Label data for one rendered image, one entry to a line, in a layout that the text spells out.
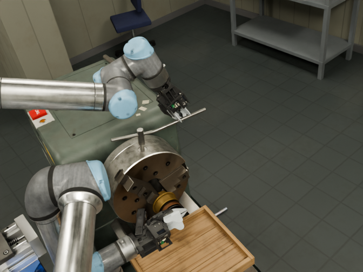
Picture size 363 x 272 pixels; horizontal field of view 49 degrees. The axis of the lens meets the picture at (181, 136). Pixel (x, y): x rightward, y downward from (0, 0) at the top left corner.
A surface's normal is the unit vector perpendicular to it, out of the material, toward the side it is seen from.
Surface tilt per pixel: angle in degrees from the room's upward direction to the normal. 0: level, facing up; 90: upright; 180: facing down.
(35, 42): 90
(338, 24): 90
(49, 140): 0
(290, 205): 0
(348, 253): 0
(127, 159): 18
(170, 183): 10
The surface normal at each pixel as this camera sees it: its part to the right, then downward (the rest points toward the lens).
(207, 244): -0.13, -0.76
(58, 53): 0.63, 0.43
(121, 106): 0.27, 0.58
